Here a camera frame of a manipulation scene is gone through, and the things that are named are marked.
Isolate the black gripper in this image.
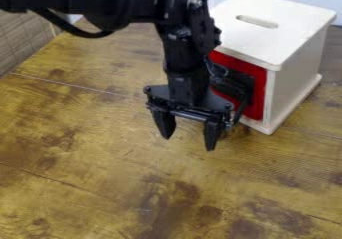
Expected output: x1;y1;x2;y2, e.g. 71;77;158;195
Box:
144;0;231;151

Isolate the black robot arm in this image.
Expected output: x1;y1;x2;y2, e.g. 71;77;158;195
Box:
0;0;231;150

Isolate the red drawer front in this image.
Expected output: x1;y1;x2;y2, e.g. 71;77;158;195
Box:
210;51;267;120

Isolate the white wooden box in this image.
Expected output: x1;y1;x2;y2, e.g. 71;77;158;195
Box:
211;0;337;135

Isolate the black metal drawer handle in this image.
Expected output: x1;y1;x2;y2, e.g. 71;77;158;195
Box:
206;59;255;125

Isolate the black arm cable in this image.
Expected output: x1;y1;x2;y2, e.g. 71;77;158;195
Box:
31;7;115;39

